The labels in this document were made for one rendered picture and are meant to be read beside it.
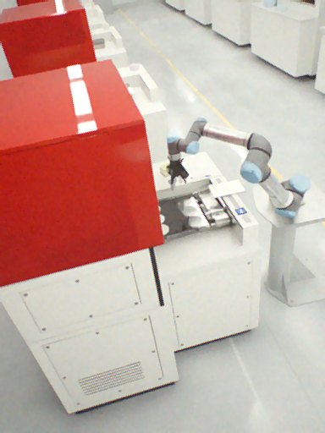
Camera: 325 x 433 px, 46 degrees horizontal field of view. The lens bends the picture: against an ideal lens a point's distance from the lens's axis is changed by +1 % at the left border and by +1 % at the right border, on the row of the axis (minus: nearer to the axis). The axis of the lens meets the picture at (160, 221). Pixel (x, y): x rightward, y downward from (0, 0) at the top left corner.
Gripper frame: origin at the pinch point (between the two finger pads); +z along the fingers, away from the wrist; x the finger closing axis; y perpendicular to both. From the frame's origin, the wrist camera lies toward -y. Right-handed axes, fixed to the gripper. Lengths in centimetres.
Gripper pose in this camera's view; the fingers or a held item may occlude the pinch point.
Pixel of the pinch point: (179, 186)
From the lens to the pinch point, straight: 236.3
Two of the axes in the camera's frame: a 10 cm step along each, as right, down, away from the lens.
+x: -7.8, 4.7, -4.1
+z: 1.1, 7.5, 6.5
